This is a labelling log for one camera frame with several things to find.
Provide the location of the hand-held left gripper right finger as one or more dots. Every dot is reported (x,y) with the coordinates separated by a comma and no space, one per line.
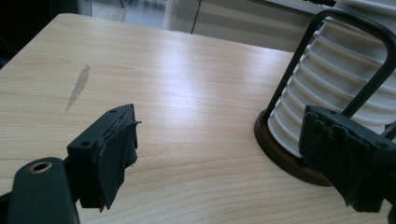
(348,155)

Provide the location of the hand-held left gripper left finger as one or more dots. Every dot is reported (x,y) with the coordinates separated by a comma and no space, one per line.
(102,155)

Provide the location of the short stack of white cups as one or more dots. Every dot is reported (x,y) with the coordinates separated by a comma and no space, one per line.
(336,68)

